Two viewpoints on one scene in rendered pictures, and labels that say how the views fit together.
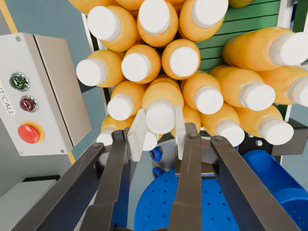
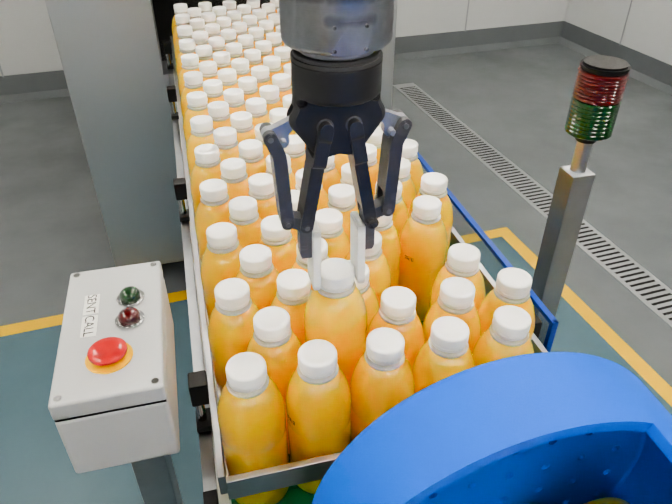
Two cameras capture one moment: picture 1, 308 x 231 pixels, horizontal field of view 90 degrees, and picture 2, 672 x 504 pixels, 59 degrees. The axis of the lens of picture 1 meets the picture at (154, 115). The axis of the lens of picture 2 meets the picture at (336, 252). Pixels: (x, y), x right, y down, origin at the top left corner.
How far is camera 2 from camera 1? 0.60 m
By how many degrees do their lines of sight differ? 77
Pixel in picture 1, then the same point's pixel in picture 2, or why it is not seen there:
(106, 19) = (261, 250)
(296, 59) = (469, 257)
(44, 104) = (154, 318)
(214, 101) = (403, 295)
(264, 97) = (461, 286)
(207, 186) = not seen: outside the picture
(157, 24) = not seen: hidden behind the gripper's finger
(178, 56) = not seen: hidden behind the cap
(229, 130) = (441, 321)
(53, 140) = (146, 364)
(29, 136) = (109, 349)
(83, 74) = (223, 289)
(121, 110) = (274, 318)
